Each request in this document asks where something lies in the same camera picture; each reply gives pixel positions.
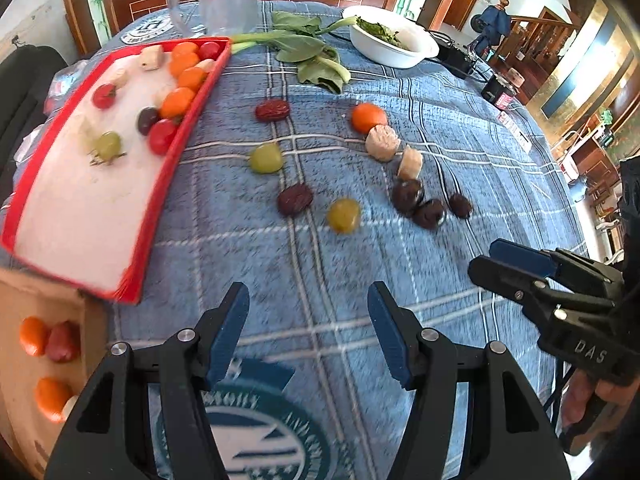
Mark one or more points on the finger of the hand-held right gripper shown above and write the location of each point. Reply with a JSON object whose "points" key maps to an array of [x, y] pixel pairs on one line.
{"points": [[520, 257], [500, 272]]}

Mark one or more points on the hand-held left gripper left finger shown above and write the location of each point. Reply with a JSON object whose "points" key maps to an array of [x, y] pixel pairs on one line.
{"points": [[227, 335]]}

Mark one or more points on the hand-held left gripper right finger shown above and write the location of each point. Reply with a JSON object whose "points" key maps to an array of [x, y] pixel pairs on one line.
{"points": [[390, 340]]}

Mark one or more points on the large red jujube date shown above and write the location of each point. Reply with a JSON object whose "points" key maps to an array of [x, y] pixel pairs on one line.
{"points": [[62, 341]]}

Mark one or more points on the small orange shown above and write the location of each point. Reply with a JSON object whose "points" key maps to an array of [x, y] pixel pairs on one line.
{"points": [[192, 79], [32, 335], [50, 397], [184, 63], [185, 49], [369, 117], [177, 101]]}

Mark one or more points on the person's right hand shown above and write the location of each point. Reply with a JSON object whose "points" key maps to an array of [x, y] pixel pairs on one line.
{"points": [[575, 400]]}

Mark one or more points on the blue plaid blanket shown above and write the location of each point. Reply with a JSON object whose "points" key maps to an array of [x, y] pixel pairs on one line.
{"points": [[320, 270]]}

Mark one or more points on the white card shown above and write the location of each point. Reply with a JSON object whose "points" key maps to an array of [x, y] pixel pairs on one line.
{"points": [[515, 127]]}

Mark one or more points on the green grape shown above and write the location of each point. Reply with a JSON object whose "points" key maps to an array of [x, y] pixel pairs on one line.
{"points": [[107, 145], [344, 215], [266, 158]]}

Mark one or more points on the dark red jujube date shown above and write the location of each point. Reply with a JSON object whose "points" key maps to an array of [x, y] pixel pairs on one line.
{"points": [[295, 199]]}

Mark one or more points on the black box with red label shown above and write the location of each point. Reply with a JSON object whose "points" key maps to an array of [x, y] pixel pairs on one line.
{"points": [[497, 90]]}

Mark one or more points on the red plastic tray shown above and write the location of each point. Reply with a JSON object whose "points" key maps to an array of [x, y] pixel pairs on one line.
{"points": [[75, 210]]}

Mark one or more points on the red cherry tomato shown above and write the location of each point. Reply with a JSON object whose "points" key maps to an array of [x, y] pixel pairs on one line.
{"points": [[104, 96], [210, 50], [162, 136]]}

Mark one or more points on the black power adapter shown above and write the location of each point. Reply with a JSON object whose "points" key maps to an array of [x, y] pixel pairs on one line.
{"points": [[452, 55]]}

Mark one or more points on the dark purple grape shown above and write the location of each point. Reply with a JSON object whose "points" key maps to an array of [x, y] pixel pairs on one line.
{"points": [[147, 120]]}

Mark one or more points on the wooden stair railing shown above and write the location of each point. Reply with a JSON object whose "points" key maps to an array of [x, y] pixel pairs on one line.
{"points": [[545, 25]]}

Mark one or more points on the dark blue cloth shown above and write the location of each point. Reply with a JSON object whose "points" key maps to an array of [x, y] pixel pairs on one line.
{"points": [[492, 22]]}

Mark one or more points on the white bowl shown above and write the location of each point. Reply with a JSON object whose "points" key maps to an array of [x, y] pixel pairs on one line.
{"points": [[385, 52]]}

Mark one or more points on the chopped green vegetable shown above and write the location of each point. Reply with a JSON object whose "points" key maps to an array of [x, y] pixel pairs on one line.
{"points": [[380, 30]]}

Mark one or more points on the small pale sugarcane chunk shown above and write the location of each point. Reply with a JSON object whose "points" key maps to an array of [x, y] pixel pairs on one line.
{"points": [[118, 77]]}

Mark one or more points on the green leafy vegetable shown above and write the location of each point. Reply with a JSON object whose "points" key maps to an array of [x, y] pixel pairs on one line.
{"points": [[305, 50]]}

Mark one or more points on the clear plastic bag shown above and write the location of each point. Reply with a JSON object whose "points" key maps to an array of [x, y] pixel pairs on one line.
{"points": [[62, 82]]}

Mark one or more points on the black leather sofa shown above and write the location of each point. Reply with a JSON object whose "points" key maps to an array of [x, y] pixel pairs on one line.
{"points": [[25, 75]]}

